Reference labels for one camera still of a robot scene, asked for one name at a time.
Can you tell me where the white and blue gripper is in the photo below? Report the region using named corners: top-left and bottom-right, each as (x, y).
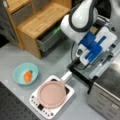
top-left (76, 27), bottom-right (117, 66)

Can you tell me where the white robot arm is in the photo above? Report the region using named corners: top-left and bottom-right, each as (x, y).
top-left (60, 0), bottom-right (117, 66)

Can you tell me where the oven glass door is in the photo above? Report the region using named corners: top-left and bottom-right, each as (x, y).
top-left (68, 46), bottom-right (120, 87)

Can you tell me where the green item in drawer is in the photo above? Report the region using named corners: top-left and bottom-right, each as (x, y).
top-left (51, 25), bottom-right (61, 35)

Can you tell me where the silver toaster oven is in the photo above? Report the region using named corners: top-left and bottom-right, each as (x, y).
top-left (88, 59), bottom-right (120, 120)

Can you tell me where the pink pan with lid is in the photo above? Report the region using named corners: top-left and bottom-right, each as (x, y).
top-left (37, 71), bottom-right (72, 109)

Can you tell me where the orange carrot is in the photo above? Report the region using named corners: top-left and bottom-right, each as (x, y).
top-left (24, 70), bottom-right (33, 82)

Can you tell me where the wooden drawer cabinet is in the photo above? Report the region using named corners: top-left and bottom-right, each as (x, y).
top-left (0, 0), bottom-right (72, 59)

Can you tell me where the white induction cooker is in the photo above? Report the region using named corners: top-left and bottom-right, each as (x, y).
top-left (29, 75), bottom-right (74, 120)

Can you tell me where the teal bowl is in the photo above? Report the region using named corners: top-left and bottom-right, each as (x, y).
top-left (13, 63), bottom-right (38, 86)

